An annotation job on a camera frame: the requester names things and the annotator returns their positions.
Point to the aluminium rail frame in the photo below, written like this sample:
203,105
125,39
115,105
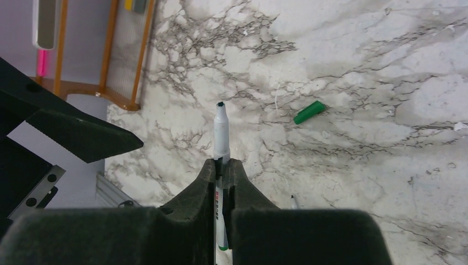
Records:
110,196

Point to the green pen cap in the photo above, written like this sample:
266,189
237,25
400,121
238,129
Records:
308,112

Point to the white marker on table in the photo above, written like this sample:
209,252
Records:
294,202

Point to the yellow small block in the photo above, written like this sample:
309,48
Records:
128,4

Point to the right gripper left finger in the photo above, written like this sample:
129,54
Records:
179,232

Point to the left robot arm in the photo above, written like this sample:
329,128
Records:
27,180

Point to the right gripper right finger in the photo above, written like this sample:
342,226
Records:
262,233

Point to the pink highlighter item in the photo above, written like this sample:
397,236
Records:
41,63

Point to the wooden rack shelf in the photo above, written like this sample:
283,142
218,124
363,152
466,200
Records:
100,51

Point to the white box beside pink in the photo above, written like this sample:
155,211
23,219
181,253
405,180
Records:
46,18

